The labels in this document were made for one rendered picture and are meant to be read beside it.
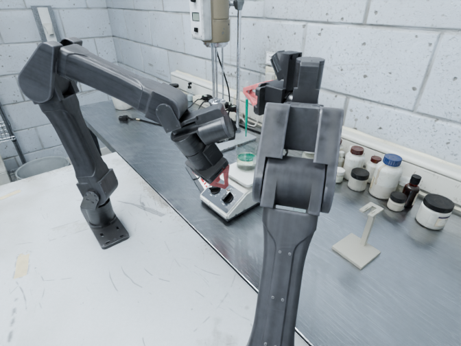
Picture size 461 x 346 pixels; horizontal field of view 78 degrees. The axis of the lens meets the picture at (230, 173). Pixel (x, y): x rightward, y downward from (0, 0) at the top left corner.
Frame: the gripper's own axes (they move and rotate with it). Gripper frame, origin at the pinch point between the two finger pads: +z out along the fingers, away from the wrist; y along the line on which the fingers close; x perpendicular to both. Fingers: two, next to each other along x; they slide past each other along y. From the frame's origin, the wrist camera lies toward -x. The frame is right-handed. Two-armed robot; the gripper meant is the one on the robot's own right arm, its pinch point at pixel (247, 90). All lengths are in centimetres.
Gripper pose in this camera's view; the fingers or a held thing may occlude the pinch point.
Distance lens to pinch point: 76.6
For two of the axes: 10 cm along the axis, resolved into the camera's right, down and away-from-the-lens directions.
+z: -6.5, -3.9, 6.5
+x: 0.0, 8.6, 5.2
